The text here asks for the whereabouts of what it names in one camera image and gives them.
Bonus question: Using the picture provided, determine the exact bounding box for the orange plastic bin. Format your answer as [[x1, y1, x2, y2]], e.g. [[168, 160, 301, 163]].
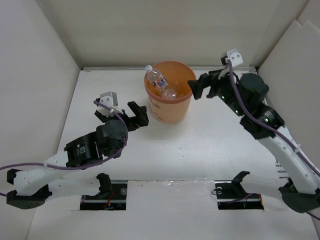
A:
[[144, 61, 196, 124]]

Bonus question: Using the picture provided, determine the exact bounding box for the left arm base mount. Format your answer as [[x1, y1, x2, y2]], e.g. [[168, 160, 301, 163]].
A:
[[79, 173, 128, 211]]

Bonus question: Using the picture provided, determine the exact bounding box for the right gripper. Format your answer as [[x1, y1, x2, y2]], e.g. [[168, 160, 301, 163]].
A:
[[188, 64, 246, 116]]

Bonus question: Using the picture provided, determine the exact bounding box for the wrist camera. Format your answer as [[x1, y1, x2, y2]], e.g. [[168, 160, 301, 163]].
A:
[[97, 91, 122, 117], [220, 48, 244, 68]]

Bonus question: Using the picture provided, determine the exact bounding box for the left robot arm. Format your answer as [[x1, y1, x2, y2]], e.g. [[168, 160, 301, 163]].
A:
[[4, 98, 149, 210]]

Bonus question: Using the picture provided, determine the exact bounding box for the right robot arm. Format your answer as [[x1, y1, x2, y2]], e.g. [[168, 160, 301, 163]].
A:
[[187, 69, 320, 214]]

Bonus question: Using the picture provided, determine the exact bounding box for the clear bottle blue white label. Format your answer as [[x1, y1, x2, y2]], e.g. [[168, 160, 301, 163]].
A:
[[145, 65, 168, 92]]

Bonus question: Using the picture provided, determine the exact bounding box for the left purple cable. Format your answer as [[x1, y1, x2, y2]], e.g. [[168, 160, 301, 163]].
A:
[[0, 99, 130, 198]]

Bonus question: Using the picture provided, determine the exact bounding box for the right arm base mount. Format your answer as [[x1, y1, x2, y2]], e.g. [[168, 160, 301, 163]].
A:
[[211, 171, 264, 210]]

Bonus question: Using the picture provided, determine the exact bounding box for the clear bottle red label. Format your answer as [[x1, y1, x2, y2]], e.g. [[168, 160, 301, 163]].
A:
[[161, 88, 177, 100]]

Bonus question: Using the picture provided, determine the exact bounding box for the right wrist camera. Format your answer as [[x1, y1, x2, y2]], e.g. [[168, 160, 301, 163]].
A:
[[220, 48, 244, 68]]

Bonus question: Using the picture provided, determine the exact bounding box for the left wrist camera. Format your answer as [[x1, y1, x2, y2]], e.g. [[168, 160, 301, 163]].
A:
[[97, 91, 122, 117]]

